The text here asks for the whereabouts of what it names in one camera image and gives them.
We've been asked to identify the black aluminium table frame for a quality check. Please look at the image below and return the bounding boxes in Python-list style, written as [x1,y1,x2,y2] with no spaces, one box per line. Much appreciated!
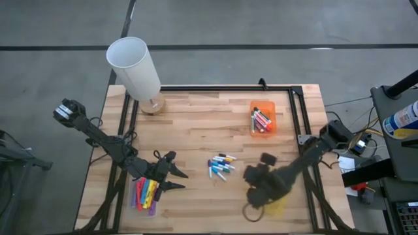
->
[74,85,355,235]

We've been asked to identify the white blue spray can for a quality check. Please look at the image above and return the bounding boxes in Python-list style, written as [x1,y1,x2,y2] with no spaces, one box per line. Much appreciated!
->
[381,100,418,140]

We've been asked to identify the black flat bar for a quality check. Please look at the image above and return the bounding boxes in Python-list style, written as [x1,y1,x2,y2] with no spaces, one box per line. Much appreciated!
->
[341,159,396,188]

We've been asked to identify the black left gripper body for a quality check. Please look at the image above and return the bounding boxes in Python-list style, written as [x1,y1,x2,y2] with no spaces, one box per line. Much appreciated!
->
[146,159,170,183]

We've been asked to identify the red dry-erase marker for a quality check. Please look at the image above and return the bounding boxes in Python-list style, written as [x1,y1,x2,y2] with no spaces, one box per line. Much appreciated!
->
[256,110,272,131]

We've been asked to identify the white paper sheet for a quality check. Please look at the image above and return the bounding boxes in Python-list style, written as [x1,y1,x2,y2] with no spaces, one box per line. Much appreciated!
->
[337,155,357,174]

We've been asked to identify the black dry-erase marker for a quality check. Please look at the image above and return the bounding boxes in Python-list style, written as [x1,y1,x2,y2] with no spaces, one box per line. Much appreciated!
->
[253,106,272,124]

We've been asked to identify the blue highlighter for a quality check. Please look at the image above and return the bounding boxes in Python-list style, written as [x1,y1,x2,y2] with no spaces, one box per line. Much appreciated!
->
[140,178,150,205]

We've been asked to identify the yellow cable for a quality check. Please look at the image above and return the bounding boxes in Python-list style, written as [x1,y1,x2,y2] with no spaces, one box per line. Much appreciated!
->
[347,117,381,154]

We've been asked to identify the yellow highlighter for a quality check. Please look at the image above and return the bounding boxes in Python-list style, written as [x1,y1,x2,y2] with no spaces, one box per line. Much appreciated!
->
[145,180,157,210]

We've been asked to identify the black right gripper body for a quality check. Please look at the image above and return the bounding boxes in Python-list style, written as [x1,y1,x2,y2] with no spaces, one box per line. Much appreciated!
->
[243,163,291,209]

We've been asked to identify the red highlighter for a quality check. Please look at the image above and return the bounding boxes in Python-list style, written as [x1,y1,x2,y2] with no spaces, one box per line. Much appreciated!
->
[136,181,143,212]

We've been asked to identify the yellow translucent plastic bin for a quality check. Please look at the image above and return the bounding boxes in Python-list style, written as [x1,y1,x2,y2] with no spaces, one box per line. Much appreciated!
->
[263,194,290,219]

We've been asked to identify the grey equipment cart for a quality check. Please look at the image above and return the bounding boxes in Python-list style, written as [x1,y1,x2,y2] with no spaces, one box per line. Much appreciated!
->
[370,84,418,183]

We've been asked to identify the black pole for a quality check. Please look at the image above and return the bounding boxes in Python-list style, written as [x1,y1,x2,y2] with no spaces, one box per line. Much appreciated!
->
[384,70,418,100]

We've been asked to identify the small grey object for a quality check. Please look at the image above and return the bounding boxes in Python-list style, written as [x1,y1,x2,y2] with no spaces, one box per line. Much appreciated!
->
[358,188,376,206]

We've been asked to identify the light blue cap mini marker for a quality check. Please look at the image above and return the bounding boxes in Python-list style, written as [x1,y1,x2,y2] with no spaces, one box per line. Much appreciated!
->
[211,161,236,170]
[212,166,227,182]

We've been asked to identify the white shade wooden base lamp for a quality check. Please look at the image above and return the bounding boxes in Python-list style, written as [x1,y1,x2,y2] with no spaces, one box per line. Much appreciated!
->
[106,36,167,116]

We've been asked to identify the magenta dry-erase marker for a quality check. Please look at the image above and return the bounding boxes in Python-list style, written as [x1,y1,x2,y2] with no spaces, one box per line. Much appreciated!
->
[254,114,267,133]

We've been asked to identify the orange translucent plastic bin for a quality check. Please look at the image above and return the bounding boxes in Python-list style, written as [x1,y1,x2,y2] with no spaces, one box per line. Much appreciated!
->
[249,100,278,138]

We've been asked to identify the clear plastic bin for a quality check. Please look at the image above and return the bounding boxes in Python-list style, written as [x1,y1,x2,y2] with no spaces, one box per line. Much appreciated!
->
[129,176,160,219]

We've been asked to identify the grey metal stand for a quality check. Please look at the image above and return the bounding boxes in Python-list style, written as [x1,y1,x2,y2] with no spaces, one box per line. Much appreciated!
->
[0,129,54,235]

